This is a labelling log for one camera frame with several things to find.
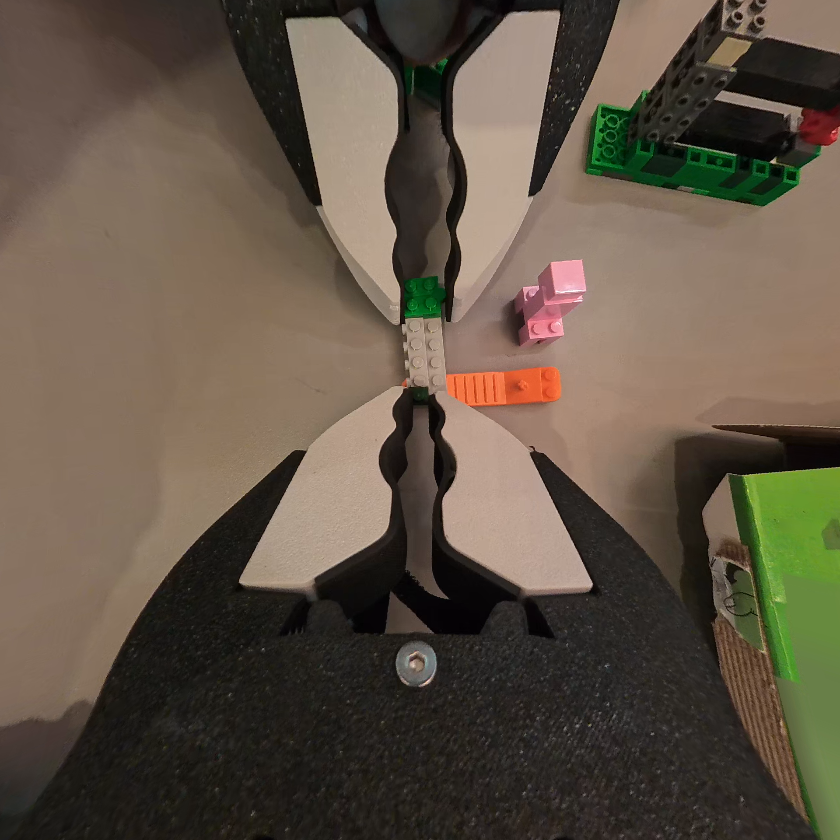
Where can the pink toy brick pig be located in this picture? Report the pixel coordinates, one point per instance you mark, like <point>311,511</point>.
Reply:
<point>551,308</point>

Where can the orange brick separator tool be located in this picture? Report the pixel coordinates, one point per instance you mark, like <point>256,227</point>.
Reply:
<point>499,388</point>

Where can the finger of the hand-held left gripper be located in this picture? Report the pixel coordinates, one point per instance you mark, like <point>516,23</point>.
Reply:
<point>348,144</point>
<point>502,144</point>

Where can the green and black brick build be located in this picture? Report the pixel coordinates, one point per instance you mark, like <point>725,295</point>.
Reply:
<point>689,164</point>

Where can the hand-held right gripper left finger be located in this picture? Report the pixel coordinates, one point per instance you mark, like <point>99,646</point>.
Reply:
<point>328,512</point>

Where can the small green toy brick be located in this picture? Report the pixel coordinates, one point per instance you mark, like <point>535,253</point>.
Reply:
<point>420,394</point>

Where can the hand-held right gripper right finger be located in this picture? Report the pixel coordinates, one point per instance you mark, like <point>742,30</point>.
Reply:
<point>512,518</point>

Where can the grey desk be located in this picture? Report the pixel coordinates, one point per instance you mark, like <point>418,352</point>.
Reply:
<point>164,295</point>

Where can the green square toy brick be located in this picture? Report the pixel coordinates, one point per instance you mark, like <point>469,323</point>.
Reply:
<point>425,298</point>

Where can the green cardboard toy box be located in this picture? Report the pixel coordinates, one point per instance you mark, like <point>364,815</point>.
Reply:
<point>768,525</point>

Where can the grey toy brick plate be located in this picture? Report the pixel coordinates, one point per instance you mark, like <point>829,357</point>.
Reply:
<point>423,354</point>

